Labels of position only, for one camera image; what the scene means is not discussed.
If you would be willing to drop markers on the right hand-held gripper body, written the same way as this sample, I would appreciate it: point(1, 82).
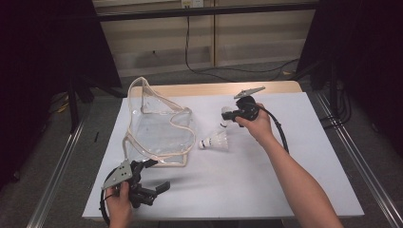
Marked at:
point(248, 107)

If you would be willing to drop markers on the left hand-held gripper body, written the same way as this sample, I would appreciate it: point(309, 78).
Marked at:
point(136, 190)

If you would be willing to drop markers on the clear plastic bag beige trim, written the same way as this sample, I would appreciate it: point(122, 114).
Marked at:
point(158, 133)

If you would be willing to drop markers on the person's right hand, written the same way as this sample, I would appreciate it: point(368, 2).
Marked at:
point(259, 128)

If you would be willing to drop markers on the person's left hand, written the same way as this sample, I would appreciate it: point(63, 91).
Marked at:
point(118, 209)

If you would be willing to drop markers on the white table cover sheet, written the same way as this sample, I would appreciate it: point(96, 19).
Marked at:
point(221, 183)

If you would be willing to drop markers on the small black stick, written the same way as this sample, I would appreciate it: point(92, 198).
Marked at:
point(96, 136)

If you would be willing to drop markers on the black metal stand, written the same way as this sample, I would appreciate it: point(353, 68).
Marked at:
point(72, 107)
point(332, 88)

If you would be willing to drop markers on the black horizontal bar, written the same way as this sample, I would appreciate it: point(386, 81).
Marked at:
point(206, 12)

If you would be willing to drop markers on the black curtain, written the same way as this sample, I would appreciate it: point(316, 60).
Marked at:
point(38, 79)
point(374, 63)

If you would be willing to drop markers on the metal floor rail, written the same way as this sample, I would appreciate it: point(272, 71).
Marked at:
point(53, 180)
point(361, 164)

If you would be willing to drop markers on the white wall socket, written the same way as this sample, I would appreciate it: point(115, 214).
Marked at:
point(191, 3)

